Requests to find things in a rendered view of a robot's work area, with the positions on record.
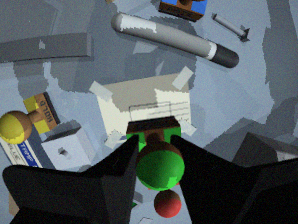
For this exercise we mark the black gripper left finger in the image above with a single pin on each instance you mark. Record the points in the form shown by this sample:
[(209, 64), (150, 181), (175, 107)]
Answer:
[(103, 192)]

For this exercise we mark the grey cylinder with black end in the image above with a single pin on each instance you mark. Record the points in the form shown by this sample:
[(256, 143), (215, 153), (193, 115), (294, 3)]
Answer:
[(148, 30)]

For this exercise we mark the yellow-handled rubber stamp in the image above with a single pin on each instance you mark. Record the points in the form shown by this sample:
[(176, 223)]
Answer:
[(16, 127)]

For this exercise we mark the green and brown stamp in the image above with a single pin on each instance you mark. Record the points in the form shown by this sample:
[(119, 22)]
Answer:
[(159, 164)]

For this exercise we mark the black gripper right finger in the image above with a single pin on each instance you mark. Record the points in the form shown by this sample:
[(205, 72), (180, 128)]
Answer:
[(219, 192)]

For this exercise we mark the blue stamp pad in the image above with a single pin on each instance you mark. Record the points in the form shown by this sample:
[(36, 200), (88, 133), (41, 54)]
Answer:
[(30, 152)]

